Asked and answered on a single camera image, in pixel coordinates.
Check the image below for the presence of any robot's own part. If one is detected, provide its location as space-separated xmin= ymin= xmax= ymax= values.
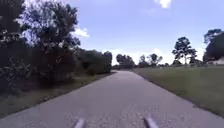
xmin=73 ymin=117 xmax=88 ymax=128
xmin=143 ymin=115 xmax=160 ymax=128

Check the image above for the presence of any grass strip beside wood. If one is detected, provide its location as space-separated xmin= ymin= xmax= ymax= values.
xmin=0 ymin=71 xmax=116 ymax=120

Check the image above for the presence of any dark tree beside building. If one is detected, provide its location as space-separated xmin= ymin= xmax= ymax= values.
xmin=202 ymin=28 xmax=224 ymax=64

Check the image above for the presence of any wide grass field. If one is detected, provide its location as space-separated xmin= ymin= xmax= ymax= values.
xmin=131 ymin=64 xmax=224 ymax=118

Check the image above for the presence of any pale building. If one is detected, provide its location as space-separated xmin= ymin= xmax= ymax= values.
xmin=213 ymin=56 xmax=224 ymax=66

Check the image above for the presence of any grey asphalt path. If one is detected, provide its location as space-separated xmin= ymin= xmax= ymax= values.
xmin=0 ymin=69 xmax=224 ymax=128

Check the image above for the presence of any lone spreading tree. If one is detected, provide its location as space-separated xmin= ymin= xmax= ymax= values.
xmin=171 ymin=36 xmax=198 ymax=66

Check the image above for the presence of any dense wood of trees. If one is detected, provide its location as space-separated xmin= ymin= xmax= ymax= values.
xmin=0 ymin=0 xmax=114 ymax=98

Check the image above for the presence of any distant row of trees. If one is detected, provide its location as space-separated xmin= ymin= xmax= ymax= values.
xmin=114 ymin=53 xmax=171 ymax=70

